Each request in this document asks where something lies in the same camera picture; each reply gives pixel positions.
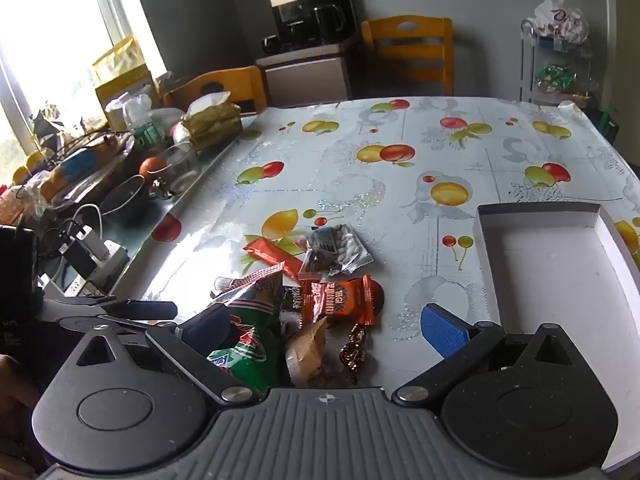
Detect green shopping bag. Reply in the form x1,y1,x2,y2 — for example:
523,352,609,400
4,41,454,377
597,105,621,143

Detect orange-red stick packet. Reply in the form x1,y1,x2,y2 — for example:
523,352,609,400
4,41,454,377
242,237,306,282

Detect fruit-printed tablecloth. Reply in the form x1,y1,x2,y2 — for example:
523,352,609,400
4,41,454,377
97,96,640,392

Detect black cartoon tube packet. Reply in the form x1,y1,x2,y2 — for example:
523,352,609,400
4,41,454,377
214,276,307,331

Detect metal rack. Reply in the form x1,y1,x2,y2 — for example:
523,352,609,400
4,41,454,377
519,17,599,111

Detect white plastic bag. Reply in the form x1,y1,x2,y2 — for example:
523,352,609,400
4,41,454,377
532,0,591,45

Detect clear pale seed packet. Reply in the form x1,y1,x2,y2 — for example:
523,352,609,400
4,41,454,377
305,224,375,274

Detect green-label plastic bottle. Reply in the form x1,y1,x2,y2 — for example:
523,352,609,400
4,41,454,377
122,95,166,149

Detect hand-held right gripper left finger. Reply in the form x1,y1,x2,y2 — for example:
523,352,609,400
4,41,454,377
75,304,261,406

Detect wooden chair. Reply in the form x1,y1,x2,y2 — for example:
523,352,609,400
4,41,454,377
162,66,268,113
361,15,454,98

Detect dark red candy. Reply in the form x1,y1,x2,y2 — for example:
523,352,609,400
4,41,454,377
339,324,372,386

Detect gold tissue pack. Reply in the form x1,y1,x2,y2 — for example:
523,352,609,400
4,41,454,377
180,91,244,153

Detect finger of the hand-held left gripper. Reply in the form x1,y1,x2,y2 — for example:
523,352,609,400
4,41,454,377
47,316,151,335
42,296,179,322

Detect orange fruit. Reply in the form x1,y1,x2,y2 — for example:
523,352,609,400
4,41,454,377
139,156,168,183

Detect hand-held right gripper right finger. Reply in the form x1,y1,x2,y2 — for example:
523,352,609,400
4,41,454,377
392,302,573,406

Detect dark metal pan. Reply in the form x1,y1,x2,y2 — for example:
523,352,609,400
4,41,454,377
97,175,151,224

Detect clear dark seed packet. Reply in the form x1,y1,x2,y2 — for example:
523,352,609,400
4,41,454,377
298,250,342,284

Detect grey cabinet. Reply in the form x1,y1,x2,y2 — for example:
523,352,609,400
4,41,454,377
256,35,359,108

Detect green chip bag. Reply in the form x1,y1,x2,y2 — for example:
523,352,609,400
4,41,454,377
192,262,289,394

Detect glass bowl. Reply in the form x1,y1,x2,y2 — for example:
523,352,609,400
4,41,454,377
157,141,201,196

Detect white cardboard box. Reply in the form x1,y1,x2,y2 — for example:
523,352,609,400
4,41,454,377
472,202,640,471

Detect green candy packets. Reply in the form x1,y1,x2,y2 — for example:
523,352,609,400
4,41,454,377
535,62,598,91

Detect yellow paper bag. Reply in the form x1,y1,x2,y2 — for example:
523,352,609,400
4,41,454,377
91,35,161,111

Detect white power strip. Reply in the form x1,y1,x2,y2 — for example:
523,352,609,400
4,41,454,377
37,225,131,296

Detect orange snack packet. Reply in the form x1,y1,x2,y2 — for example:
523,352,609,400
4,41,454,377
299,275,386,330

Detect window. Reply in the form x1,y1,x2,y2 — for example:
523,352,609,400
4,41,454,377
0,0,168,171

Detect beige snack packet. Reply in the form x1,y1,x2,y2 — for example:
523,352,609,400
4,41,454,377
284,317,329,389

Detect black coffee machine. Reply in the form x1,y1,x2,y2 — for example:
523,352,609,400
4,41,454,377
262,0,359,56

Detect bagged bread loaf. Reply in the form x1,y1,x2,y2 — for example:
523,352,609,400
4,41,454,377
40,142,136,206

